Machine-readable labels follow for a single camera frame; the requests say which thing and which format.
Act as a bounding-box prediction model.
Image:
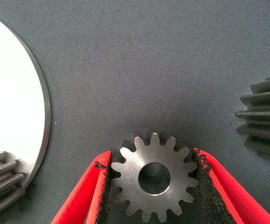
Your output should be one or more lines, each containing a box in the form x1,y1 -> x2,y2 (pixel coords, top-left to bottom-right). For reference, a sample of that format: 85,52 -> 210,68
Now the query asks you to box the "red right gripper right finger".
192,147 -> 270,224

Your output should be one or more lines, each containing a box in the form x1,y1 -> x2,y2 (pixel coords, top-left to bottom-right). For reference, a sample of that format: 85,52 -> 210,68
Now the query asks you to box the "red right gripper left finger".
50,150 -> 114,224

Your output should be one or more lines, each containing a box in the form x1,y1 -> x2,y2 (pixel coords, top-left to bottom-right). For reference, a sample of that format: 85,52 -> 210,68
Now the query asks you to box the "small steel gear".
110,132 -> 199,223
0,147 -> 27,223

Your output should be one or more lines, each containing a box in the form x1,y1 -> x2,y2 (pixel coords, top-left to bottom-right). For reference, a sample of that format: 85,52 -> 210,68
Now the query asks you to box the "large steel gear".
235,73 -> 270,164

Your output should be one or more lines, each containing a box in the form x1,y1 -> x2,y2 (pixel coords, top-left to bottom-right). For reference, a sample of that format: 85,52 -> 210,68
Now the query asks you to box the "round metal plate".
0,10 -> 51,190

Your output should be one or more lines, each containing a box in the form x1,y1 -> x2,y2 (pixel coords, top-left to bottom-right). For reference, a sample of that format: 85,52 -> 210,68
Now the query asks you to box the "dark grey table cloth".
0,0 -> 270,224

